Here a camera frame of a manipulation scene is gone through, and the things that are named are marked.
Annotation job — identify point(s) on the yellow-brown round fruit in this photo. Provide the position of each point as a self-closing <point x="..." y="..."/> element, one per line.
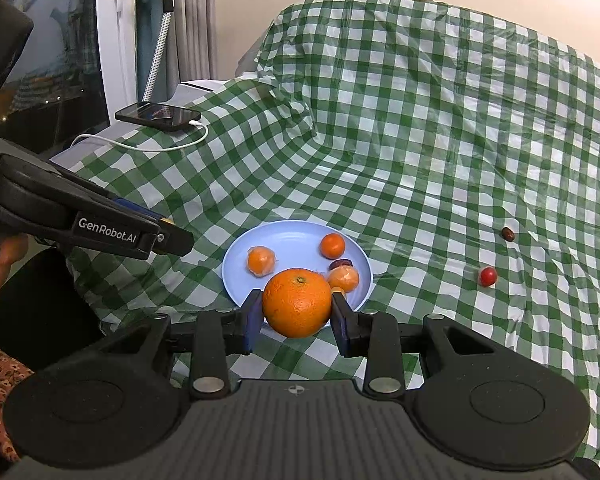
<point x="339" y="290"/>

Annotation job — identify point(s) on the red cherry tomato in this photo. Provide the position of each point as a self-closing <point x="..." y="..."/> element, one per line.
<point x="488" y="276"/>

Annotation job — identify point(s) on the small orange mandarin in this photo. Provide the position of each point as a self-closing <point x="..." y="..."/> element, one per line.
<point x="332" y="245"/>

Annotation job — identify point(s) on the green checked tablecloth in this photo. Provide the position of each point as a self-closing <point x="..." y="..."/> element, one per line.
<point x="430" y="110"/>

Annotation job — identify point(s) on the floral patterned clothing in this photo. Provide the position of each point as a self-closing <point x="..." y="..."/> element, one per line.
<point x="0" y="385"/>

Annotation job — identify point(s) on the large orange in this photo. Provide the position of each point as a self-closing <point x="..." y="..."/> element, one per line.
<point x="297" y="302"/>

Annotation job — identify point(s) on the white window frame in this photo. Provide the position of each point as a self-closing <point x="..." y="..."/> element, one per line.
<point x="120" y="35"/>

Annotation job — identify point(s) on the teal curtain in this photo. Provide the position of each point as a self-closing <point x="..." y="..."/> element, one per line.
<point x="147" y="35"/>

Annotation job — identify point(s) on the black smartphone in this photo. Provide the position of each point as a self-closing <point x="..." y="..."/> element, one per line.
<point x="155" y="115"/>

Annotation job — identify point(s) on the blue plastic plate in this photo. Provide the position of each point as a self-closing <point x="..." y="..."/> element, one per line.
<point x="290" y="240"/>

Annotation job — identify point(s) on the grey curtain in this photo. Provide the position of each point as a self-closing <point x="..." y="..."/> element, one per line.
<point x="195" y="20"/>

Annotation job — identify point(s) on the dark red date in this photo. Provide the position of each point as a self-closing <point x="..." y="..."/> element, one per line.
<point x="508" y="233"/>
<point x="341" y="264"/>

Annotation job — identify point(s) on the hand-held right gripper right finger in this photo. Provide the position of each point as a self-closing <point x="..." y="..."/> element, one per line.
<point x="341" y="325"/>

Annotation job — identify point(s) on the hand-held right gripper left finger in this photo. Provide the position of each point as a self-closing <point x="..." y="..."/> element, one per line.
<point x="254" y="325"/>

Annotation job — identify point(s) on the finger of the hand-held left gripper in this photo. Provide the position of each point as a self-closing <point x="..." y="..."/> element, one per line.
<point x="135" y="209"/>
<point x="175" y="242"/>

